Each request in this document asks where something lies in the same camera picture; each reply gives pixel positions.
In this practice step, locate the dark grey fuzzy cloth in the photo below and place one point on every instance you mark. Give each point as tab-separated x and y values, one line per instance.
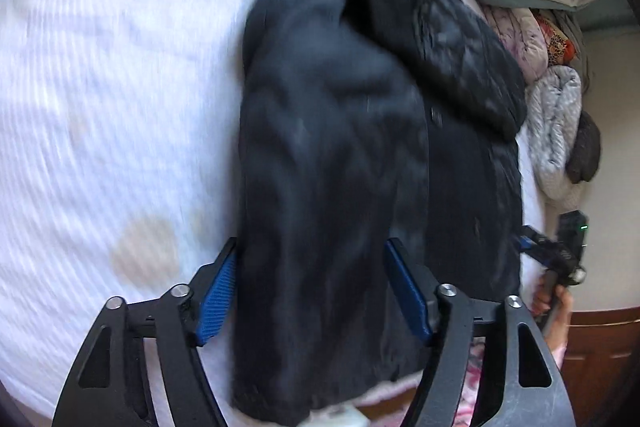
585	147

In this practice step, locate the wooden bed frame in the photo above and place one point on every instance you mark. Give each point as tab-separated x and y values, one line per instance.
600	347

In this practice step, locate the pink floral quilt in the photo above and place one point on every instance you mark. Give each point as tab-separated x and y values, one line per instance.
510	37

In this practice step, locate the person's right forearm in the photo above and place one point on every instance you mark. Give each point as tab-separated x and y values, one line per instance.
559	342

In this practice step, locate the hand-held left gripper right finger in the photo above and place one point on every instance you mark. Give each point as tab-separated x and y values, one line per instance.
407	292

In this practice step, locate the dark navy buttoned jacket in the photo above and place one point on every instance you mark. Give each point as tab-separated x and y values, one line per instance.
325	157

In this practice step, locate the grey polka-dot quilt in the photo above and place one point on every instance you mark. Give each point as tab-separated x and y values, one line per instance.
552	132

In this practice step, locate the person's right hand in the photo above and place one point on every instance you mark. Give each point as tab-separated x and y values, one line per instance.
539	299

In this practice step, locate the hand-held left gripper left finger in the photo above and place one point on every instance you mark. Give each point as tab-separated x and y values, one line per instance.
217	302

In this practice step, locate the orange patterned cloth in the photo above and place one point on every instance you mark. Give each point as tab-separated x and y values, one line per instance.
557	42

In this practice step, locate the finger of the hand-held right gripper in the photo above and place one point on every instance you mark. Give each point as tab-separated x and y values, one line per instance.
535	247

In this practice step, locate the pink floral sheet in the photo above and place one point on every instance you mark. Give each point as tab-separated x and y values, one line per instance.
472	382

